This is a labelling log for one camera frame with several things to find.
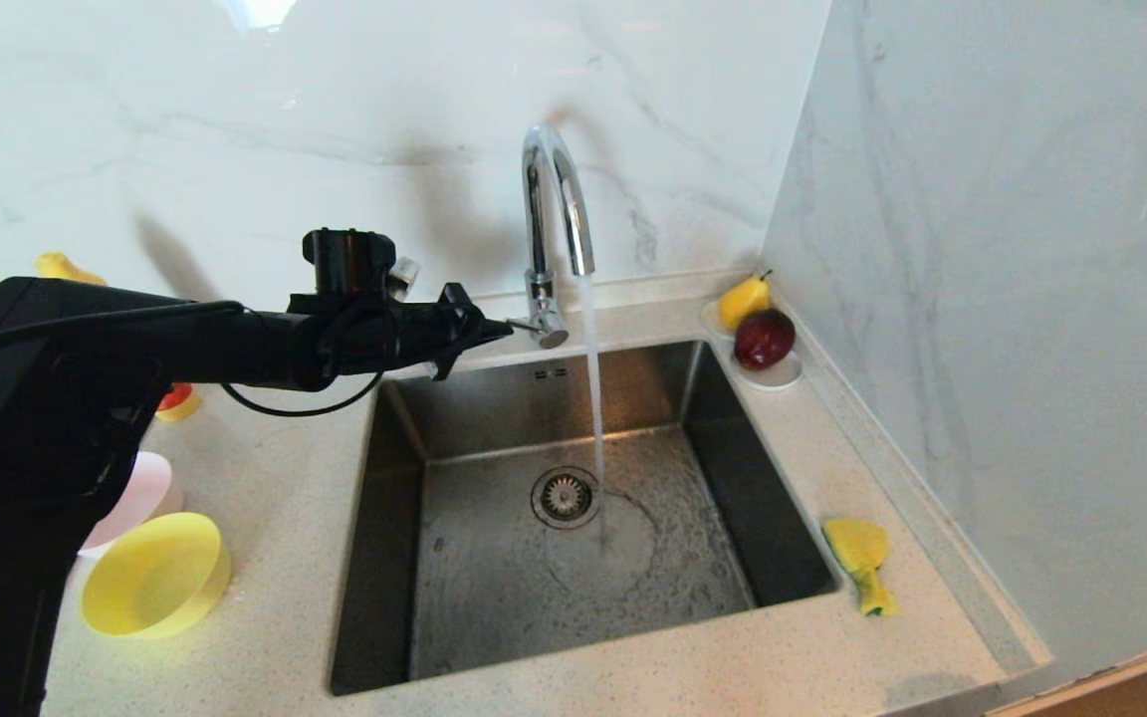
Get yellow green sponge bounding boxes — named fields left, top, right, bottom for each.
left=821, top=518, right=900, bottom=617

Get small white dish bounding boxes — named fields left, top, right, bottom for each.
left=700, top=299, right=803, bottom=391

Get dark red apple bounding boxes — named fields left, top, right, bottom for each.
left=735, top=308, right=798, bottom=371

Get stainless steel sink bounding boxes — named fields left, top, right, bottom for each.
left=330, top=341, right=840, bottom=695

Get round metal drain strainer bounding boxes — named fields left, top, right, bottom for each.
left=532, top=467, right=602, bottom=531

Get brown wooden panel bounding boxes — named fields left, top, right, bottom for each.
left=982, top=627, right=1147, bottom=717

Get yellow pear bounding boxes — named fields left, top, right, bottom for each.
left=718, top=271, right=772, bottom=332

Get pink plastic bowl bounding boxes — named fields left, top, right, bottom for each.
left=78, top=451, right=186, bottom=559

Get chrome gooseneck faucet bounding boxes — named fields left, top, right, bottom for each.
left=509, top=121, right=597, bottom=351

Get yellow plastic bowl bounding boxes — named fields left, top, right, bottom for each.
left=82, top=512, right=233, bottom=639

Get orange dish soap bottle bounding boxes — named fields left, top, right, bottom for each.
left=34, top=252, right=202, bottom=422

